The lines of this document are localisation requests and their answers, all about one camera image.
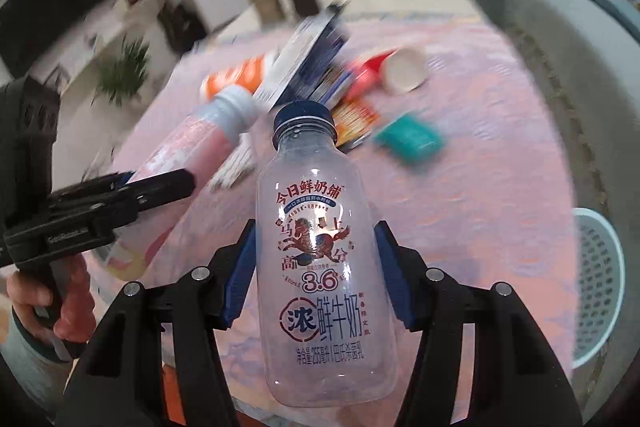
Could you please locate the white television cabinet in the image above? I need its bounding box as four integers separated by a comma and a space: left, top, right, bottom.
30, 0, 167, 94

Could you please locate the teal small box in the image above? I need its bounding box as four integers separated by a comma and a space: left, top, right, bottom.
374, 111, 445, 166

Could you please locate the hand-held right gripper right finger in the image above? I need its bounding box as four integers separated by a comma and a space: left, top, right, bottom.
375, 219, 583, 427

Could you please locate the green potted plant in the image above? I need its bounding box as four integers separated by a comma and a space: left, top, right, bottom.
92, 36, 154, 108

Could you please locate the blue and white carton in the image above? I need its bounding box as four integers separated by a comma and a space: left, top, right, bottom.
252, 4, 354, 108

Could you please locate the person's left hand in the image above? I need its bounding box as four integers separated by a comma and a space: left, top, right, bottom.
7, 253, 97, 344

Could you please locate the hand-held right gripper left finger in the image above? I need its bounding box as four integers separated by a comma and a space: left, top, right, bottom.
55, 219, 258, 427

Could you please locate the white striped wrapper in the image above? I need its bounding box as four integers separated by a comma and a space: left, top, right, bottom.
207, 133, 257, 194

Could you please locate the clear plastic bottle blue cap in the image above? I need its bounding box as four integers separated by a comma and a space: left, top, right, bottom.
256, 103, 399, 408

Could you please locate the pink tablecloth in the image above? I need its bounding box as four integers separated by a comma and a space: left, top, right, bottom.
95, 18, 582, 410

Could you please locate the pink plastic bottle white cap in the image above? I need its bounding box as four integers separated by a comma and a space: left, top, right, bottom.
102, 86, 261, 279

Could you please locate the orange and white packet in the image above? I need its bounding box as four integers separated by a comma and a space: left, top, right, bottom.
200, 54, 279, 100

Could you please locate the grey sofa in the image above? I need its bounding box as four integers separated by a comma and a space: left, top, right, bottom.
349, 0, 640, 220

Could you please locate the light blue plastic basket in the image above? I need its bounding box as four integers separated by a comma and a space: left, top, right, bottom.
569, 207, 626, 371

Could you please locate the person's left forearm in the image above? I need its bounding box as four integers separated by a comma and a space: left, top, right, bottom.
0, 307, 78, 413

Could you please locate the black television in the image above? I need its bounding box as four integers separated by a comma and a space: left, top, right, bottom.
0, 0, 124, 78

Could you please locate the red paper cup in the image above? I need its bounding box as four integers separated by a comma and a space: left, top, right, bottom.
345, 47, 430, 102

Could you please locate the red and yellow packet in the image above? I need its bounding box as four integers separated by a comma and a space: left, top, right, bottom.
330, 99, 381, 150

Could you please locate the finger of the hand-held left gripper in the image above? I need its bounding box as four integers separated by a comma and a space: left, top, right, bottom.
125, 169, 197, 214
49, 173, 135, 206

